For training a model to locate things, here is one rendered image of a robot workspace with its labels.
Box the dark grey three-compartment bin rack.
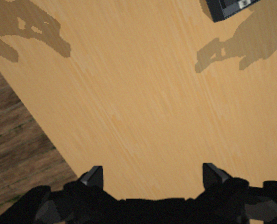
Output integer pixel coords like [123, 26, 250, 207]
[206, 0, 260, 22]

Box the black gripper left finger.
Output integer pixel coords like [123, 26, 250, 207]
[0, 166, 137, 224]

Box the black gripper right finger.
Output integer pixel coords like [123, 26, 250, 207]
[178, 163, 277, 224]

